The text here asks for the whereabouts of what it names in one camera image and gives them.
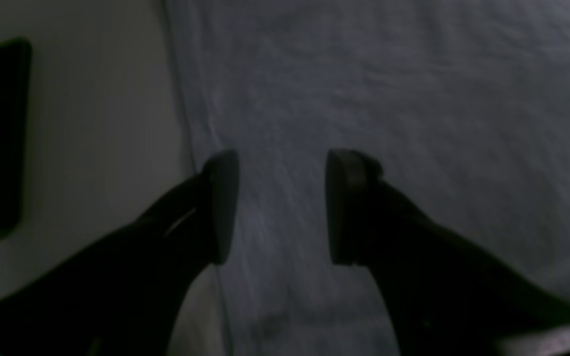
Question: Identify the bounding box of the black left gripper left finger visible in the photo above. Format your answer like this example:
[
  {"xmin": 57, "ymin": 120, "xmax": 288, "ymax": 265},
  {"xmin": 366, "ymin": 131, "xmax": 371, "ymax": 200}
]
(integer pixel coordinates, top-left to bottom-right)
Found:
[{"xmin": 0, "ymin": 150, "xmax": 239, "ymax": 356}]

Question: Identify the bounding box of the grey T-shirt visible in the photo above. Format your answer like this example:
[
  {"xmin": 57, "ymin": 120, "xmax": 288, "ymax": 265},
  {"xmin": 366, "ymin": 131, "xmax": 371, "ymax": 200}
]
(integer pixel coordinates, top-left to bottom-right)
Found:
[{"xmin": 165, "ymin": 0, "xmax": 570, "ymax": 356}]

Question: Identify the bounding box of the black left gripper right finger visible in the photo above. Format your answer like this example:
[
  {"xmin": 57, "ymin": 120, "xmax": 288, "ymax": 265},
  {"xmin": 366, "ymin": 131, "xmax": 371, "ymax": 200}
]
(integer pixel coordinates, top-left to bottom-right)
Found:
[{"xmin": 326, "ymin": 149, "xmax": 570, "ymax": 356}]

